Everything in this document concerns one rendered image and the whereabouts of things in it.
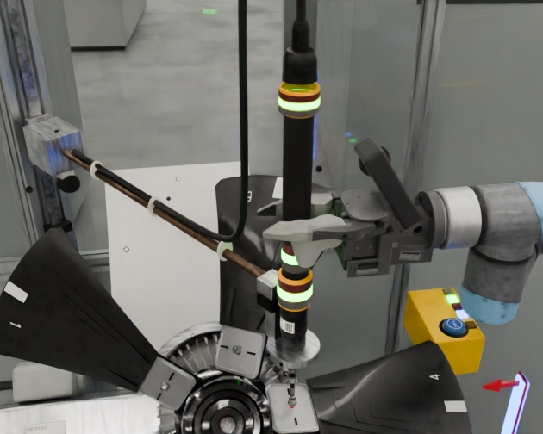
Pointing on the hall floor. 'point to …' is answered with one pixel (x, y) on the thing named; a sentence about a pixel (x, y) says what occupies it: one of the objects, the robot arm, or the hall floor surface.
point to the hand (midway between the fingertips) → (271, 216)
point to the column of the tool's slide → (2, 75)
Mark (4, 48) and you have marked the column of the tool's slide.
